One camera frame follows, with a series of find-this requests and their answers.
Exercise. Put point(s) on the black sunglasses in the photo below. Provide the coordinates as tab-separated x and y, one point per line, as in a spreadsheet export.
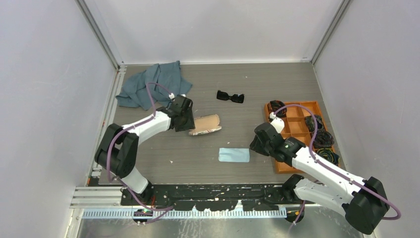
236	98

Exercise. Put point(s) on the brown black rolled belt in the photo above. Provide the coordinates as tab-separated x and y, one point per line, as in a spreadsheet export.
275	105

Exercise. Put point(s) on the orange compartment tray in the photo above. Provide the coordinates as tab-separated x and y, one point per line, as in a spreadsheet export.
295	122

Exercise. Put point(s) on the patterned glasses case tan lining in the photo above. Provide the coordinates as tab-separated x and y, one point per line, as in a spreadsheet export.
205	125

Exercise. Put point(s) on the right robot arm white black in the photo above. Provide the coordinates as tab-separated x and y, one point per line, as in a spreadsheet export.
349	195

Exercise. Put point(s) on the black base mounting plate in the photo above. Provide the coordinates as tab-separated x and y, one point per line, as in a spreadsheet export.
215	197

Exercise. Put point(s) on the blue yellow rolled belt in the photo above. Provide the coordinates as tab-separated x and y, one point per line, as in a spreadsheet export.
329	155

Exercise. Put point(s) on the dark braided rolled belt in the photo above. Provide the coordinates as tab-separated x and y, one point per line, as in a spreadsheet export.
323	139

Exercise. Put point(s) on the camouflage rolled belt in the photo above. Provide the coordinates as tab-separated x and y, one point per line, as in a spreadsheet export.
310	123

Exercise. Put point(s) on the white slotted cable duct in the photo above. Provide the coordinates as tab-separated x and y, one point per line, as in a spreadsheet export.
194	214

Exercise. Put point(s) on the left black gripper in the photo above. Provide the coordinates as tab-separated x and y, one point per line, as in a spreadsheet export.
189	124

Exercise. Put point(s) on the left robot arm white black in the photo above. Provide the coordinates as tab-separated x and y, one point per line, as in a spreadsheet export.
117	151

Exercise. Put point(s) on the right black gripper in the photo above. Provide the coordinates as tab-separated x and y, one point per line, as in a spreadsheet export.
255	145

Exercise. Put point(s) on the light blue cleaning cloth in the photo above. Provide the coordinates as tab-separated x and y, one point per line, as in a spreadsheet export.
234	155

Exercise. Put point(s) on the crumpled grey-blue cloth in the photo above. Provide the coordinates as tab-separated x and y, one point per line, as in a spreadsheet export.
152	85

